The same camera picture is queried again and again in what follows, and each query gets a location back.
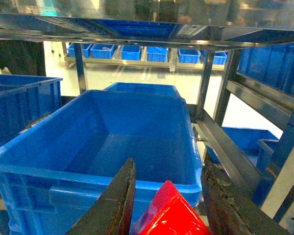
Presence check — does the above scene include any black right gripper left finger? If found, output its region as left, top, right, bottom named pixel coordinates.
left=66, top=158, right=136, bottom=235

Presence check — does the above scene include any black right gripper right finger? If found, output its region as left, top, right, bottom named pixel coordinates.
left=201, top=161, right=289, bottom=235

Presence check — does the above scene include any red toy block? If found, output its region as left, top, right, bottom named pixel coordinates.
left=129, top=180, right=211, bottom=235

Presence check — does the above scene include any stainless steel shelf cart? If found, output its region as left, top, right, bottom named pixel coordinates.
left=0, top=6, right=294, bottom=232

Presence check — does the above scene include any blue bin lower right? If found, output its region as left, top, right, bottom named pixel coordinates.
left=206, top=126, right=280, bottom=165

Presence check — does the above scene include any large blue bin front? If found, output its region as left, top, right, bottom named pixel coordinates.
left=0, top=90, right=202, bottom=235

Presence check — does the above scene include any blue bin behind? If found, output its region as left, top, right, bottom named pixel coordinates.
left=104, top=82, right=181, bottom=97

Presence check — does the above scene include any blue bin at left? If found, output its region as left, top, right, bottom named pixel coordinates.
left=0, top=74, right=62, bottom=146

